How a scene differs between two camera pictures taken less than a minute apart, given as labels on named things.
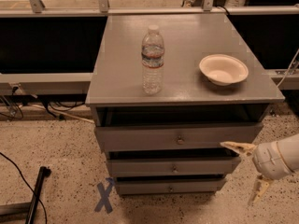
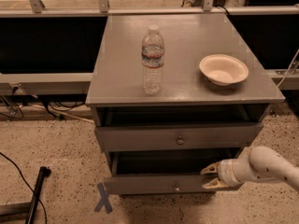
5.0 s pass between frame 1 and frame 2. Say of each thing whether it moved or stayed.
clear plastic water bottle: stayed
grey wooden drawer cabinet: stayed
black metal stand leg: stayed
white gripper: moved
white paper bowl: stayed
